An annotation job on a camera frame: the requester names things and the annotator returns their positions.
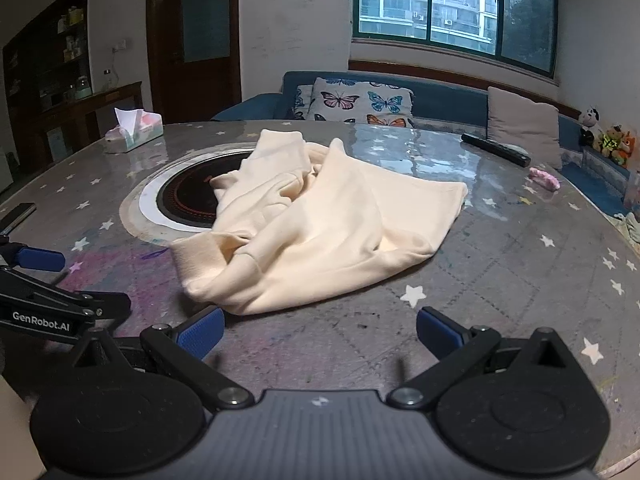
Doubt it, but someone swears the pink crumpled item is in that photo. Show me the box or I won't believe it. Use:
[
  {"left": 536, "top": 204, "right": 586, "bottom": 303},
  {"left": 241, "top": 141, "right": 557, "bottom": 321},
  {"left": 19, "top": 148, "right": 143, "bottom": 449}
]
[{"left": 530, "top": 166, "right": 563, "bottom": 192}]

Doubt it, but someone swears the dark flat phone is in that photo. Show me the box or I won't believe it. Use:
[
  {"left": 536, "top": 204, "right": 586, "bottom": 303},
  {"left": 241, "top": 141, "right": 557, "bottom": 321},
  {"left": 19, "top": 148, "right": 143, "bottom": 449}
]
[{"left": 0, "top": 202, "right": 38, "bottom": 235}]

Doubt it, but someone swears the pastel tissue box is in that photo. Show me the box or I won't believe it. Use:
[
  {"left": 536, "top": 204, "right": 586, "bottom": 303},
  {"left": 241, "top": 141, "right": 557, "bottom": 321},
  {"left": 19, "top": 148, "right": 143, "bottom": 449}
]
[{"left": 104, "top": 107, "right": 165, "bottom": 154}]

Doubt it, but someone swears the dark wooden sideboard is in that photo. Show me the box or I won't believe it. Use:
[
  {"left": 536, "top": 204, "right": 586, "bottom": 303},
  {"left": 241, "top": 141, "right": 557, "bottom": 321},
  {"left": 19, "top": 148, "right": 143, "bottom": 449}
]
[{"left": 9, "top": 81, "right": 145, "bottom": 163}]

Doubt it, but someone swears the orange plush toy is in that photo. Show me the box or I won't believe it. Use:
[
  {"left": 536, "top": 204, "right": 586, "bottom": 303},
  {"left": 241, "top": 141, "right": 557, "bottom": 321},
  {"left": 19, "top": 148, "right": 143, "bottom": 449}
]
[{"left": 596, "top": 125, "right": 640, "bottom": 168}]

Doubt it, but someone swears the star-patterned table cover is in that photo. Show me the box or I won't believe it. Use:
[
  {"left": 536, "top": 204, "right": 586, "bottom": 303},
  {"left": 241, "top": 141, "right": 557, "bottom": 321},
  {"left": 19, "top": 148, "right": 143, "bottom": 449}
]
[{"left": 0, "top": 120, "right": 640, "bottom": 480}]

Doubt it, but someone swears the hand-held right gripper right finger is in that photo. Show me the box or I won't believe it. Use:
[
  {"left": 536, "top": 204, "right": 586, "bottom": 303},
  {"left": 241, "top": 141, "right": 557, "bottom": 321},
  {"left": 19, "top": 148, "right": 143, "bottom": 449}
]
[{"left": 387, "top": 306, "right": 581, "bottom": 409}]

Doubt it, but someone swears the cream sweatshirt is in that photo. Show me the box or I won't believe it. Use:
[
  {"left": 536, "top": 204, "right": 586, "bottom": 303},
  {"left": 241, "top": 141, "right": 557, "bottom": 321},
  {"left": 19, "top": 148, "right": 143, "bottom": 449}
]
[{"left": 171, "top": 129, "right": 469, "bottom": 317}]

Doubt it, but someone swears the pale green cloth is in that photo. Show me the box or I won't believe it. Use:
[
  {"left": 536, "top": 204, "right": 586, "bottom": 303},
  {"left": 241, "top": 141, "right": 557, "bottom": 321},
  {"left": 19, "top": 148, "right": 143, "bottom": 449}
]
[{"left": 614, "top": 211, "right": 640, "bottom": 247}]

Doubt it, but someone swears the blue sofa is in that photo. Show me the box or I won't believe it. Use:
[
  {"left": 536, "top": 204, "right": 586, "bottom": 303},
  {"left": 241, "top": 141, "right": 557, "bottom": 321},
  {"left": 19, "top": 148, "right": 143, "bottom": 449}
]
[{"left": 210, "top": 70, "right": 632, "bottom": 217}]

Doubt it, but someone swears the round black induction hob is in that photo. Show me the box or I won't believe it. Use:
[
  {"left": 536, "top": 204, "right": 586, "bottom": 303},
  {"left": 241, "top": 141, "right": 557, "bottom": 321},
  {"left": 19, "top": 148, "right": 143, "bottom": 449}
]
[{"left": 120, "top": 146, "right": 262, "bottom": 242}]

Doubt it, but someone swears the beige cushion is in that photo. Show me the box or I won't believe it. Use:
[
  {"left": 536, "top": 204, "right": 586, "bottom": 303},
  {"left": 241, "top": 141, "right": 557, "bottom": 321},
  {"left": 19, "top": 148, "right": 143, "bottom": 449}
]
[{"left": 486, "top": 86, "right": 564, "bottom": 170}]

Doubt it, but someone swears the butterfly print cushion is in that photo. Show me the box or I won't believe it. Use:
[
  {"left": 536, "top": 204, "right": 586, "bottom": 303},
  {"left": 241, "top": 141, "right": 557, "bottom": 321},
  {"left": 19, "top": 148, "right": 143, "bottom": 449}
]
[{"left": 292, "top": 77, "right": 416, "bottom": 129}]

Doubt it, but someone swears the dark wooden shelf cabinet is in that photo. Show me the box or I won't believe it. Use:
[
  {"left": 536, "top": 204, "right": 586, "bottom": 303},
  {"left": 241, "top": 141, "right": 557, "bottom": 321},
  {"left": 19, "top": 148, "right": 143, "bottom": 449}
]
[{"left": 2, "top": 0, "right": 94, "bottom": 112}]

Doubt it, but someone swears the black and white plush toy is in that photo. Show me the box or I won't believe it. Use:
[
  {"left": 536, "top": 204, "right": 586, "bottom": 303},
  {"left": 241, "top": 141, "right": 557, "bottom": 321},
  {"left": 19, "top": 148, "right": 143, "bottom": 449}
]
[{"left": 578, "top": 106, "right": 603, "bottom": 147}]

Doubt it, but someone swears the dark wooden door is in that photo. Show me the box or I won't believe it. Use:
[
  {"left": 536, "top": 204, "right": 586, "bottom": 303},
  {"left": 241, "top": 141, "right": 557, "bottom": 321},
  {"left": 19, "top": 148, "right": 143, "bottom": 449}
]
[{"left": 146, "top": 0, "right": 243, "bottom": 125}]

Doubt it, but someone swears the black remote control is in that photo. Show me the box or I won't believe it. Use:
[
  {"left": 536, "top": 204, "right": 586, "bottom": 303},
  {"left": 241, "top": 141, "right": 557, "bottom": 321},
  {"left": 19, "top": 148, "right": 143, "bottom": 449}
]
[{"left": 460, "top": 132, "right": 532, "bottom": 168}]

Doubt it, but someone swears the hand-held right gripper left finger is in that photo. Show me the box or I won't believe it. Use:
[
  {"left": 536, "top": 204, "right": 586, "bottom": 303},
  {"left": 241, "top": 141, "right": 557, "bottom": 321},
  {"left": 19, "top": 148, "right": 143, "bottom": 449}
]
[{"left": 70, "top": 306, "right": 255, "bottom": 409}]

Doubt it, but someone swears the green-framed window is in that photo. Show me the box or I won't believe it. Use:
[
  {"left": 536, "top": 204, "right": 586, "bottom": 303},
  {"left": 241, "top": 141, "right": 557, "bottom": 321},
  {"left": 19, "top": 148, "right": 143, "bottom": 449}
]
[{"left": 352, "top": 0, "right": 559, "bottom": 80}]

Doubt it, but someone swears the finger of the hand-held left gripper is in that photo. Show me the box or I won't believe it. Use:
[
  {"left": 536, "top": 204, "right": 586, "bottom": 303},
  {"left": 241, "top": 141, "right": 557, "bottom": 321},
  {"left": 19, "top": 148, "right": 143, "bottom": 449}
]
[
  {"left": 0, "top": 266, "right": 133, "bottom": 335},
  {"left": 0, "top": 241, "right": 67, "bottom": 273}
]

